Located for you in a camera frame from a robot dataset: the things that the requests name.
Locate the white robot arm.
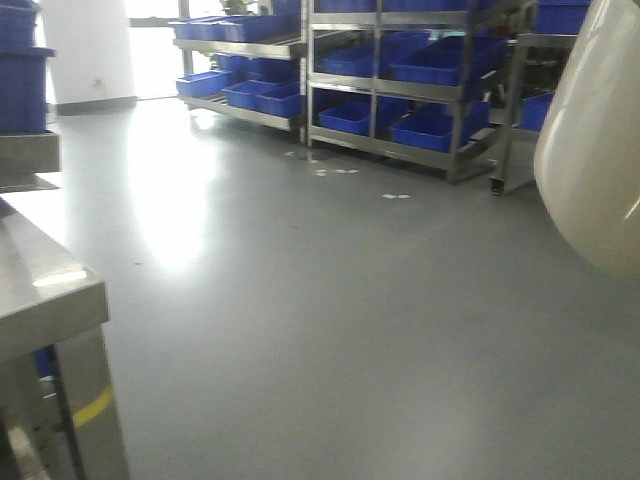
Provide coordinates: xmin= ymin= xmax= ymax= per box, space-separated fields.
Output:
xmin=534 ymin=1 xmax=639 ymax=279

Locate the blue bin bottom shelf left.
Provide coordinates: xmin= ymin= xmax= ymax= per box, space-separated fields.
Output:
xmin=318 ymin=95 xmax=411 ymax=137

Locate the blue bin shelf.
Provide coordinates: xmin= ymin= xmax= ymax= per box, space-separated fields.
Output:
xmin=391 ymin=101 xmax=490 ymax=153
xmin=322 ymin=30 xmax=431 ymax=79
xmin=318 ymin=95 xmax=411 ymax=137
xmin=389 ymin=36 xmax=508 ymax=86

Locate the blue bin bottom shelf right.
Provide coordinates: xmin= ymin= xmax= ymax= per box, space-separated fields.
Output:
xmin=391 ymin=101 xmax=490 ymax=153

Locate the blue bin middle shelf left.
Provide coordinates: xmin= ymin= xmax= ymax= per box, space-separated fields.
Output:
xmin=322 ymin=30 xmax=431 ymax=79

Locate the far middle steel shelf rack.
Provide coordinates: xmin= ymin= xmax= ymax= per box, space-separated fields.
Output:
xmin=302 ymin=1 xmax=527 ymax=183

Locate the far left roller shelf rack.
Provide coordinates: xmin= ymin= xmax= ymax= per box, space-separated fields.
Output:
xmin=170 ymin=1 xmax=307 ymax=132

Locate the blue bin left rack bottom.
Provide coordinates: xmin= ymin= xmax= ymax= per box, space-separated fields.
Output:
xmin=175 ymin=70 xmax=234 ymax=97

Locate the blue bin middle shelf right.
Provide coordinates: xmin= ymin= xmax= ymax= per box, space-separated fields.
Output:
xmin=389 ymin=36 xmax=508 ymax=86

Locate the stainless steel shelf rack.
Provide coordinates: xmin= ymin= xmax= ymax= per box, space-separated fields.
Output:
xmin=0 ymin=127 xmax=132 ymax=480

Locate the blue plastic bin upper right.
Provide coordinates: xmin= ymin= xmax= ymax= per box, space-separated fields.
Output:
xmin=1 ymin=1 xmax=55 ymax=134

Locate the far right wheeled steel cart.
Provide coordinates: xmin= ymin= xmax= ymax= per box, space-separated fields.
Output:
xmin=489 ymin=1 xmax=590 ymax=196

